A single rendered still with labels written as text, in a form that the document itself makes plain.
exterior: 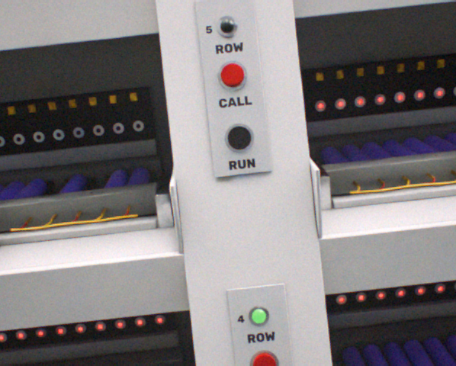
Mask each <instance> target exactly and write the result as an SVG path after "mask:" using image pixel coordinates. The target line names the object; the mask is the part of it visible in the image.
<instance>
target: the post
mask: <svg viewBox="0 0 456 366"><path fill-rule="evenodd" d="M195 1H199V0H156V7H157V15H158V22H159V36H160V39H159V42H160V43H161V45H160V49H161V50H162V51H161V56H162V63H163V65H162V70H164V73H163V77H165V81H164V84H165V91H166V97H167V105H168V112H169V126H170V133H171V140H172V153H173V160H174V167H175V180H176V188H177V195H178V209H179V216H180V223H181V236H182V243H183V250H184V257H185V270H186V278H187V286H188V299H189V306H190V313H191V326H192V333H193V340H194V353H195V361H196V366H235V363H234V355H233V342H232V334H231V327H230V314H229V307H228V300H227V292H226V291H227V290H232V289H239V288H247V287H260V286H267V285H274V284H284V287H285V294H286V301H287V315H288V322H289V330H290V337H291V350H292V357H293V365H294V366H332V356H331V348H330V341H329V327H328V320H327V313H326V299H325V292H324V285H323V272H322V263H321V256H320V243H319V236H318V229H317V221H316V208H315V200H314V193H313V179H312V172H311V165H310V158H309V150H308V143H307V130H306V123H305V115H304V107H303V94H302V87H301V80H300V66H299V59H298V52H297V37H296V30H295V23H294V10H293V2H292V0H254V6H255V19H256V27H257V34H258V41H259V55H260V63H261V70H262V83H263V90H264V97H265V111H266V118H267V126H268V139H269V146H270V153H271V167H272V171H271V172H259V173H252V174H244V175H230V176H223V177H216V178H215V177H214V167H213V160H212V153H211V146H210V133H209V126H208V118H207V105H206V98H205V90H204V77H203V70H202V63H201V49H200V42H199V34H198V27H197V14H196V7H195Z"/></svg>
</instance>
